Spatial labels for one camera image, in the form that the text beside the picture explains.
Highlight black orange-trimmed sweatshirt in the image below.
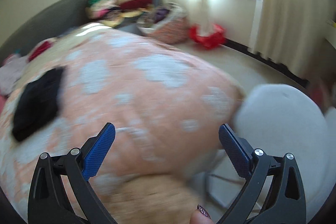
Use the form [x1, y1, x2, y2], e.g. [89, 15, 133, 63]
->
[12, 67, 66, 142]

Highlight pile of folded clothes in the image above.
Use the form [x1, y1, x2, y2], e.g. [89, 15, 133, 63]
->
[85, 0, 159, 28]

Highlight person's right hand thumb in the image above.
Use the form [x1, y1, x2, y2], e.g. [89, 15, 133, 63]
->
[189, 204, 214, 224]

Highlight grey round stool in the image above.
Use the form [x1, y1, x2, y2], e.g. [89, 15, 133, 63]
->
[232, 84, 335, 221]

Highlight lilac crumpled garment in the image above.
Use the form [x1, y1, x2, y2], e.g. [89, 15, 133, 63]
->
[0, 54, 29, 97]

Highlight beige bed sheet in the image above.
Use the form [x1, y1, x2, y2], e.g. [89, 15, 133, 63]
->
[16, 23, 111, 88]

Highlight peach white patterned blanket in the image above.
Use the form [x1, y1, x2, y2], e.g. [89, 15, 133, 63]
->
[1, 28, 244, 219]

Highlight red velvet pillow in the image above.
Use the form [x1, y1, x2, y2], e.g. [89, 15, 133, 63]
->
[28, 40, 53, 62]

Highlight red plastic bag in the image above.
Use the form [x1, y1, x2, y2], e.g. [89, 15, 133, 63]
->
[189, 24, 226, 50]

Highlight dark grey headboard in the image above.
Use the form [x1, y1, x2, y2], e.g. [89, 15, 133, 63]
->
[1, 0, 88, 61]

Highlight cream curtain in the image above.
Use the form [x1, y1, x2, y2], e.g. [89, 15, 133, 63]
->
[248, 0, 335, 79]

